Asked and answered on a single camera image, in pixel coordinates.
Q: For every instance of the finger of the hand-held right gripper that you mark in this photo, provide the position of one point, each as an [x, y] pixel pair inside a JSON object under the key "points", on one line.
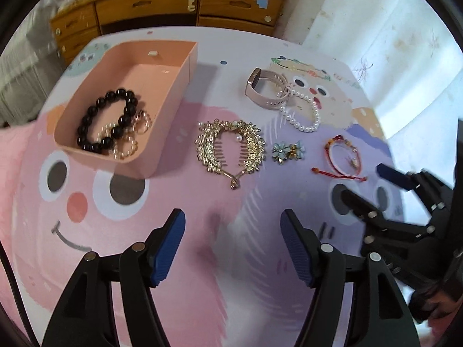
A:
{"points": [[356, 204], [392, 176]]}

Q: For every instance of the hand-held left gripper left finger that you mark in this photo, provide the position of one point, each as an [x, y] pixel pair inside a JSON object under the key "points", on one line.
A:
{"points": [[168, 251]]}

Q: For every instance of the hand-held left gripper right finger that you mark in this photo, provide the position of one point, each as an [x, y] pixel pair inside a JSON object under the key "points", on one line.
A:
{"points": [[298, 251]]}

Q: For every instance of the pink storage box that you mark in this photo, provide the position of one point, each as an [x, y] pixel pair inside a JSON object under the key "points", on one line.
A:
{"points": [[148, 79]]}

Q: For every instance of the cartoon printed tablecloth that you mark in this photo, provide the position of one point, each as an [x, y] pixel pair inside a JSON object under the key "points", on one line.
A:
{"points": [[224, 245]]}

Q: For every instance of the blue flower hair clip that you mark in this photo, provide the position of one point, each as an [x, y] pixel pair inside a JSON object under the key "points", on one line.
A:
{"points": [[280, 150]]}

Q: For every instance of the gold leaf hair clip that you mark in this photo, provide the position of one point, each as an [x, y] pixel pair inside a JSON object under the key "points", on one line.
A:
{"points": [[208, 146]]}

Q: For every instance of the white floral cloth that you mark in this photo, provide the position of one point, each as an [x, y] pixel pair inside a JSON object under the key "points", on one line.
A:
{"points": [[390, 43]]}

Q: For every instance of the pink smart band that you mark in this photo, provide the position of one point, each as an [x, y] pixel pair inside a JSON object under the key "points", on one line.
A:
{"points": [[254, 79]]}

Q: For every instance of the wooden drawer cabinet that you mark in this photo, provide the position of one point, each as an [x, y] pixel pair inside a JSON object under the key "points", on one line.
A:
{"points": [[152, 5]]}

